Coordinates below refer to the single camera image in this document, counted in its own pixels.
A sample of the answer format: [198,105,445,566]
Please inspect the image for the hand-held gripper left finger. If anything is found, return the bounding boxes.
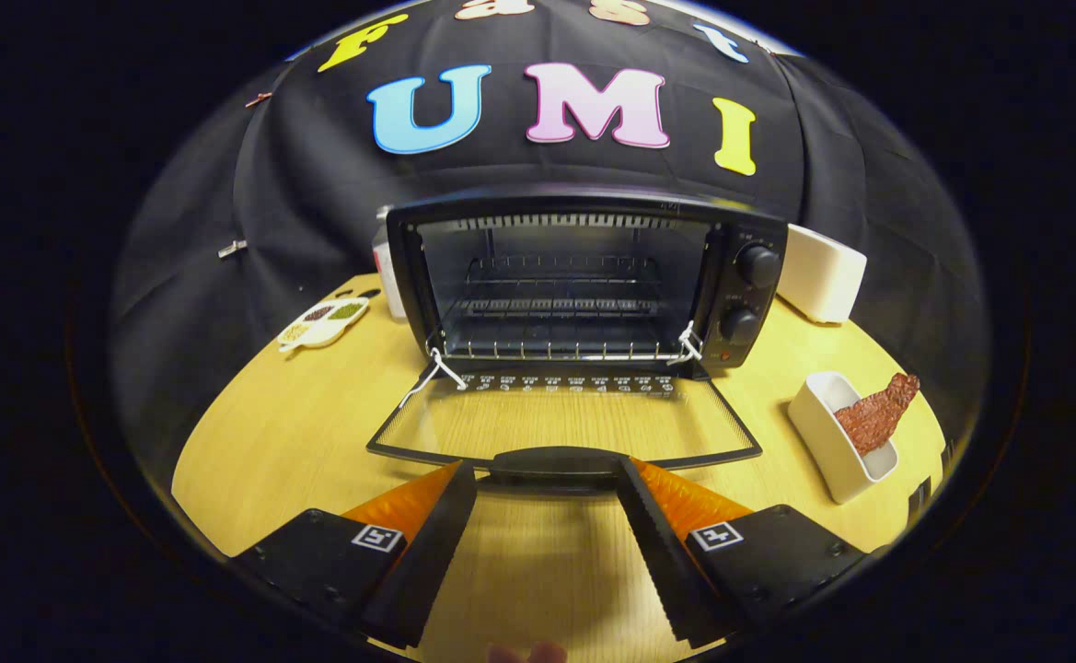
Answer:
[229,460,479,650]

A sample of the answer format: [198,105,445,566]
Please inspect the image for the black toaster oven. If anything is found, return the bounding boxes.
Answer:
[367,189,789,489]

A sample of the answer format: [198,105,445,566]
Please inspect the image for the clear plastic bottle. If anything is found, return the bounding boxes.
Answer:
[372,207,408,321]

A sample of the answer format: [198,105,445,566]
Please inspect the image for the black backdrop cloth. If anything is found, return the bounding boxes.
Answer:
[114,0,989,443]

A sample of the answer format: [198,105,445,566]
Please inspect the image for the white bread toaster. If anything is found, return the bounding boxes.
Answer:
[777,224,868,325]

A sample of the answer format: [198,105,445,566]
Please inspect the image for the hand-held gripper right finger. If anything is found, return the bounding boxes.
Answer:
[616,458,888,650]

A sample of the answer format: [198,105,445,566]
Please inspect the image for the white rectangular dish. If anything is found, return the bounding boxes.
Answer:
[787,371,900,506]

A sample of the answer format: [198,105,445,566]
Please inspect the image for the red-brown meat slice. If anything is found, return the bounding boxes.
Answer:
[834,373,921,457]

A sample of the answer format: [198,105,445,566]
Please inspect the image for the white divided spice dish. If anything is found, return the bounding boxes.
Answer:
[277,297,371,353]

